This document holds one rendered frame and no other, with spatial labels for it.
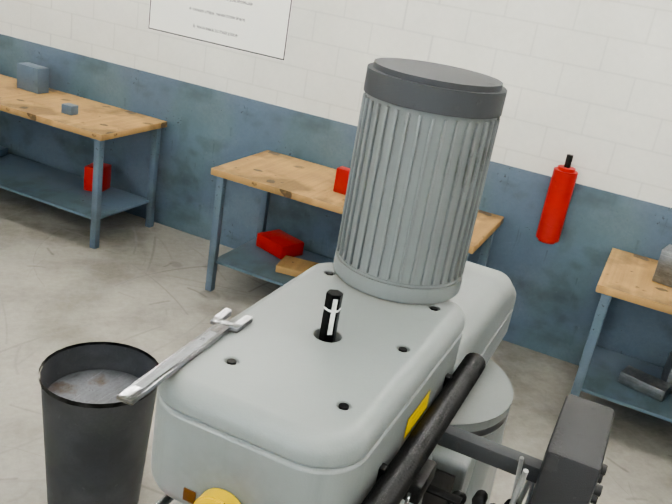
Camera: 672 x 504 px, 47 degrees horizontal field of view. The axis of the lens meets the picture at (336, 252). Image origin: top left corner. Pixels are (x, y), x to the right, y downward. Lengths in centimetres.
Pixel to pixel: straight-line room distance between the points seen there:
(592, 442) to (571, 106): 398
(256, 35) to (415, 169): 481
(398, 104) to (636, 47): 405
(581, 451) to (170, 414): 63
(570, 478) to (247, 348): 53
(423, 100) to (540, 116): 412
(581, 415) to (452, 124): 53
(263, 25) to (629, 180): 271
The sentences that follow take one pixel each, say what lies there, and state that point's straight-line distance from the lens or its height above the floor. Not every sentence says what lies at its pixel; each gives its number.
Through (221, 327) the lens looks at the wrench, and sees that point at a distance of 97.
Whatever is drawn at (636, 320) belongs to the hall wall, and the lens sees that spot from 538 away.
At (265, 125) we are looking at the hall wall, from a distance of 585.
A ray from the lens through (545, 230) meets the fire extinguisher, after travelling 513.
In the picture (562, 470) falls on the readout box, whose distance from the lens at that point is 122.
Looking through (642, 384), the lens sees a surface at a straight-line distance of 491.
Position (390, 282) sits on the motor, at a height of 192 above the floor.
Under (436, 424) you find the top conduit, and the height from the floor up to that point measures 180.
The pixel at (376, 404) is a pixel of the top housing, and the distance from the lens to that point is 88.
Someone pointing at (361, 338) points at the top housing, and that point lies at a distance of 101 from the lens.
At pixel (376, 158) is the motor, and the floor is 209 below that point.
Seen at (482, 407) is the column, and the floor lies 156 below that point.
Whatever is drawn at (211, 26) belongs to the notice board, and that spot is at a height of 165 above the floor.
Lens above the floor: 235
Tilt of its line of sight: 21 degrees down
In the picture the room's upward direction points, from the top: 10 degrees clockwise
